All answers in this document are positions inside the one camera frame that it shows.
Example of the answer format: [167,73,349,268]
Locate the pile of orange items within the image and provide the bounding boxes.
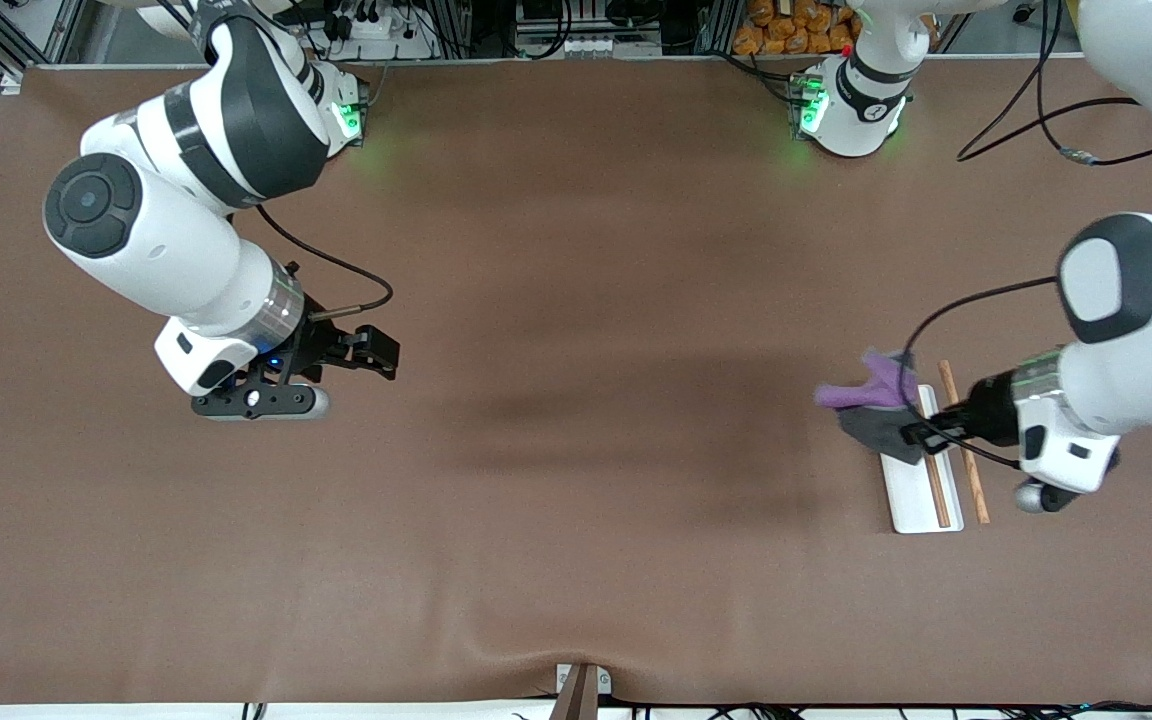
[734,0,857,57]

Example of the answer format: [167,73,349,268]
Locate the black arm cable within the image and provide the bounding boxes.
[900,0,1152,471]
[254,203,396,323]

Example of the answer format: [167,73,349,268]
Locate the camera pole with white bracket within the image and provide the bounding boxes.
[551,663,613,720]

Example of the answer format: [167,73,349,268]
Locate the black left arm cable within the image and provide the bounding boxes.
[900,0,1152,471]

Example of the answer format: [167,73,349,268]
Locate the white power strip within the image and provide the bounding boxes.
[334,10,409,43]

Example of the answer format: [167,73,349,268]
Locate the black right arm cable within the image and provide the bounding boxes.
[254,203,396,323]

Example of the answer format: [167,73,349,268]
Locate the brown table mat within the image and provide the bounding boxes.
[0,55,1152,706]

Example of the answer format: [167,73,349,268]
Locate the black floor cable bundle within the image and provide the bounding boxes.
[626,702,1152,720]

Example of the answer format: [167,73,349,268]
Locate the white rectangular tray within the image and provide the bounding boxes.
[881,360,992,535]

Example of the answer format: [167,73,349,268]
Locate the grey and purple towel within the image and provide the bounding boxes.
[814,347,929,467]

